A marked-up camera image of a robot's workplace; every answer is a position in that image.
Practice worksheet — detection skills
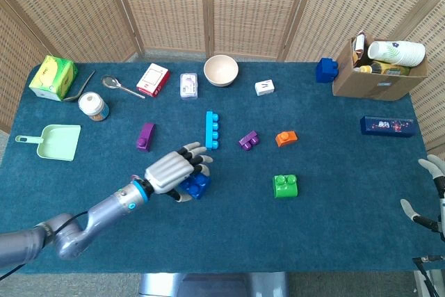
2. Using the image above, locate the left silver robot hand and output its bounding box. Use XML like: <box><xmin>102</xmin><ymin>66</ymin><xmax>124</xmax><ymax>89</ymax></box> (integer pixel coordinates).
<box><xmin>144</xmin><ymin>142</ymin><xmax>213</xmax><ymax>204</ymax></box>

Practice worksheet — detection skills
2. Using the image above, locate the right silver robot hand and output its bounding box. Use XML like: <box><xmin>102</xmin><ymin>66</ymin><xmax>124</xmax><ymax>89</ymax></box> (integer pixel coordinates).
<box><xmin>400</xmin><ymin>154</ymin><xmax>445</xmax><ymax>234</ymax></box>

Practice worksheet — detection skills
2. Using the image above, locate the dark blue four-stud block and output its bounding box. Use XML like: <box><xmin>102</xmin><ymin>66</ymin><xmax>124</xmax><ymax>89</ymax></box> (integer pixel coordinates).
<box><xmin>315</xmin><ymin>57</ymin><xmax>340</xmax><ymax>84</ymax></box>
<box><xmin>179</xmin><ymin>172</ymin><xmax>212</xmax><ymax>200</ymax></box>

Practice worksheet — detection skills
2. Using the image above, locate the green two-stud block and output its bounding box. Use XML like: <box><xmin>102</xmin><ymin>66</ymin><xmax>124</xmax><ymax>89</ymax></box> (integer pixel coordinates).
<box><xmin>273</xmin><ymin>174</ymin><xmax>299</xmax><ymax>200</ymax></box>

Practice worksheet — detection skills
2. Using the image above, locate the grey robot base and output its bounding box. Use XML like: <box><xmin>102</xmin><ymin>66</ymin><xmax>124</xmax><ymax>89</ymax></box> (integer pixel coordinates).
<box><xmin>138</xmin><ymin>271</ymin><xmax>289</xmax><ymax>297</ymax></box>

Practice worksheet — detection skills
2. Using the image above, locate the purple curved one-stud block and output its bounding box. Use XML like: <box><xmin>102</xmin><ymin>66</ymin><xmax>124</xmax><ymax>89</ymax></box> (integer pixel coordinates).
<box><xmin>136</xmin><ymin>122</ymin><xmax>156</xmax><ymax>153</ymax></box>

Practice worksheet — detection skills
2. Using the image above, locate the light blue long block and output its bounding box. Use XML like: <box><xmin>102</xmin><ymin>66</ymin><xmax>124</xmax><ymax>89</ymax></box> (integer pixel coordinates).
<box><xmin>204</xmin><ymin>111</ymin><xmax>220</xmax><ymax>152</ymax></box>

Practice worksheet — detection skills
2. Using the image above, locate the small purple two-stud block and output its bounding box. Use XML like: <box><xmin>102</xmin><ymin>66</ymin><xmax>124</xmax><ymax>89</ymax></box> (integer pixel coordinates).
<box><xmin>238</xmin><ymin>130</ymin><xmax>261</xmax><ymax>152</ymax></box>

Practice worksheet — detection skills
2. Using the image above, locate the orange one-stud block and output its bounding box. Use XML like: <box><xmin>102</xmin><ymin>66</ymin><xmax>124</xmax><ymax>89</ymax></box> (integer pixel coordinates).
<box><xmin>275</xmin><ymin>130</ymin><xmax>299</xmax><ymax>147</ymax></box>

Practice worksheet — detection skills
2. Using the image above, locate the clear plastic card case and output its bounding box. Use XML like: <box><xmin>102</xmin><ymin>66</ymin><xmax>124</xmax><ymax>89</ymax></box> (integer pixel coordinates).
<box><xmin>179</xmin><ymin>72</ymin><xmax>200</xmax><ymax>99</ymax></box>

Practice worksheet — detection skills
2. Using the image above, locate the red and white box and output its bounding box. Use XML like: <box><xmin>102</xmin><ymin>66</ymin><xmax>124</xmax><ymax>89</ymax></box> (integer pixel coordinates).
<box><xmin>136</xmin><ymin>63</ymin><xmax>171</xmax><ymax>98</ymax></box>

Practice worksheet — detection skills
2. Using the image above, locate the teal table cloth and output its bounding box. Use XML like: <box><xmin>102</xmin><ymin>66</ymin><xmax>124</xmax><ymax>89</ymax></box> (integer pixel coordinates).
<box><xmin>0</xmin><ymin>62</ymin><xmax>442</xmax><ymax>275</ymax></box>

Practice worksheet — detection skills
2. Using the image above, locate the dark blue printed long box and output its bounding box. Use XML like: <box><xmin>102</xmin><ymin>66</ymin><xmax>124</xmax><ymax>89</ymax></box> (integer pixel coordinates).
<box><xmin>359</xmin><ymin>115</ymin><xmax>416</xmax><ymax>137</ymax></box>

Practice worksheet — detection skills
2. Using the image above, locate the glass jar with white lid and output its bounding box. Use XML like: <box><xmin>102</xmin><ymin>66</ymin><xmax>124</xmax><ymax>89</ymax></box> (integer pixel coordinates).
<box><xmin>77</xmin><ymin>92</ymin><xmax>110</xmax><ymax>122</ymax></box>

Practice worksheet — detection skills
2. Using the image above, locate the metal spoon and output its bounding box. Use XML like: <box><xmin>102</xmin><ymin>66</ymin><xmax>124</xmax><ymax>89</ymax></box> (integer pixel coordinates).
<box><xmin>101</xmin><ymin>74</ymin><xmax>146</xmax><ymax>99</ymax></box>

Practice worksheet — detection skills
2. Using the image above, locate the beige bowl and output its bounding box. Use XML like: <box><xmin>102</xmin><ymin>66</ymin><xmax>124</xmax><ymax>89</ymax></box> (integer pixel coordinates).
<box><xmin>203</xmin><ymin>54</ymin><xmax>239</xmax><ymax>88</ymax></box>

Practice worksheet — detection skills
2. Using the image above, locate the mint green dustpan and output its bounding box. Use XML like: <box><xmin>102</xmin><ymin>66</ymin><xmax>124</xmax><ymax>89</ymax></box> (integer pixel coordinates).
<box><xmin>15</xmin><ymin>124</ymin><xmax>81</xmax><ymax>162</ymax></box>

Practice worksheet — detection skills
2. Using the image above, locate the small white box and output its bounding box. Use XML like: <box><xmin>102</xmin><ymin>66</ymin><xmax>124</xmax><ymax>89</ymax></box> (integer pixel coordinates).
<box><xmin>254</xmin><ymin>79</ymin><xmax>275</xmax><ymax>97</ymax></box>

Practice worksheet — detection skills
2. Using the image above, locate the brown cardboard box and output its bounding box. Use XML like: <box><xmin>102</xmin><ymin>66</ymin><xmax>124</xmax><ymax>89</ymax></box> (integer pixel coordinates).
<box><xmin>332</xmin><ymin>32</ymin><xmax>429</xmax><ymax>102</ymax></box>

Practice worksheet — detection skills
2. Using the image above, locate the green tissue pack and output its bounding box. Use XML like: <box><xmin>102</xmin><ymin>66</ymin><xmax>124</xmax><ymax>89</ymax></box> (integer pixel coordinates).
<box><xmin>29</xmin><ymin>55</ymin><xmax>79</xmax><ymax>102</ymax></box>

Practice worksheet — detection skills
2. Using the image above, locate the yellow drink bottle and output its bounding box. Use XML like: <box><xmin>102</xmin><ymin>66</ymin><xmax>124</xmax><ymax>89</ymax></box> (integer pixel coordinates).
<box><xmin>357</xmin><ymin>61</ymin><xmax>411</xmax><ymax>76</ymax></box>

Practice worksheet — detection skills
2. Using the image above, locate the wicker folding screen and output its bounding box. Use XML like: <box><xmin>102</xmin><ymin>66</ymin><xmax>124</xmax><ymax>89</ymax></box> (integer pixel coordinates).
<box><xmin>0</xmin><ymin>0</ymin><xmax>445</xmax><ymax>200</ymax></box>

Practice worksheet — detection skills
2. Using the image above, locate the stack of paper cups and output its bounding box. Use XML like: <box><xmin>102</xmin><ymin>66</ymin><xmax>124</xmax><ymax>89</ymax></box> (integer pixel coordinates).
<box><xmin>367</xmin><ymin>40</ymin><xmax>426</xmax><ymax>67</ymax></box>

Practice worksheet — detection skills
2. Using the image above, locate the snack packet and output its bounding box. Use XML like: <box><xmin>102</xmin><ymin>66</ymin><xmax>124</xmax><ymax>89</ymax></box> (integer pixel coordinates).
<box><xmin>351</xmin><ymin>31</ymin><xmax>366</xmax><ymax>65</ymax></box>

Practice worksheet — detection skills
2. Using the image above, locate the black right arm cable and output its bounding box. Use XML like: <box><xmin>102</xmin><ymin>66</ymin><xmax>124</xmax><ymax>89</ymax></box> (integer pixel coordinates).
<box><xmin>412</xmin><ymin>255</ymin><xmax>445</xmax><ymax>297</ymax></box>

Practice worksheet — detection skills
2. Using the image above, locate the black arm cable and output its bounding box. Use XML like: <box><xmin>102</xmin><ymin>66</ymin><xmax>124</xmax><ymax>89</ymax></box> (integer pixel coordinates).
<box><xmin>0</xmin><ymin>210</ymin><xmax>88</xmax><ymax>280</ymax></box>
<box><xmin>412</xmin><ymin>255</ymin><xmax>445</xmax><ymax>297</ymax></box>

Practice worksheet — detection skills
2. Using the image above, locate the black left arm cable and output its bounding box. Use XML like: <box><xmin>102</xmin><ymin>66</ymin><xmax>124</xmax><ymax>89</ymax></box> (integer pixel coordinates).
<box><xmin>0</xmin><ymin>210</ymin><xmax>88</xmax><ymax>280</ymax></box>

